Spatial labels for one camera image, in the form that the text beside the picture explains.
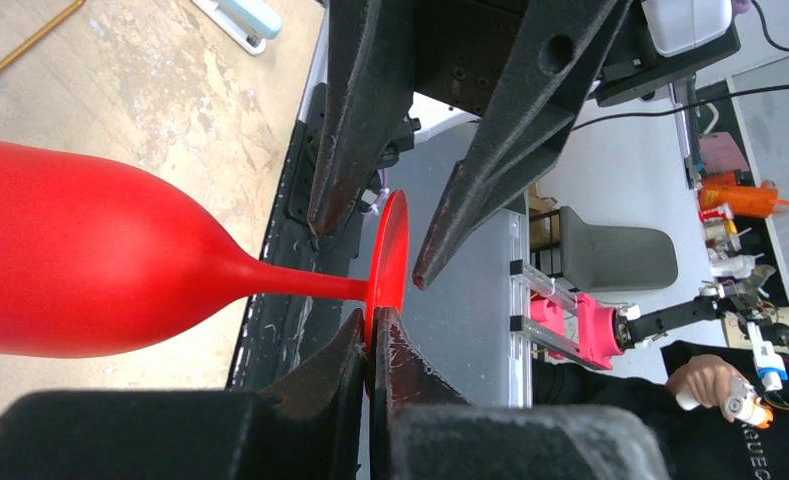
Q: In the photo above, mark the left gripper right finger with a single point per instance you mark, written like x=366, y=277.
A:
x=424, y=428

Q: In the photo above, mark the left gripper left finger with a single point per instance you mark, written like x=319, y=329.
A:
x=303, y=426

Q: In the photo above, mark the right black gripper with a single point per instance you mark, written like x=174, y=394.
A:
x=525, y=67

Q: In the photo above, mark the red wine glass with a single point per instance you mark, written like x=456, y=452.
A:
x=99, y=258

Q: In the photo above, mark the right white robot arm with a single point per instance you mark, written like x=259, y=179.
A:
x=434, y=119

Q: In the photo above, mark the person's hand at right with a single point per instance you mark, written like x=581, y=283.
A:
x=708, y=378

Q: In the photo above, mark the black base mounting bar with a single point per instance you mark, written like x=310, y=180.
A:
x=279, y=332

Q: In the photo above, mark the cardboard box under table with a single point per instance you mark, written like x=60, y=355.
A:
x=544, y=230

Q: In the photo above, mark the pink device on bench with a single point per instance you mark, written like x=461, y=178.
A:
x=586, y=336

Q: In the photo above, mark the grey office chair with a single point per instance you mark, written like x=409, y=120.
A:
x=597, y=258

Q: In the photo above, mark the person in black shirt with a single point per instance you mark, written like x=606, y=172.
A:
x=696, y=442

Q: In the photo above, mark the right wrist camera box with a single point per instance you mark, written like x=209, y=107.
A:
x=677, y=26

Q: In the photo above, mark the gold wire glass rack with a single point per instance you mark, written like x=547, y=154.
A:
x=40, y=34

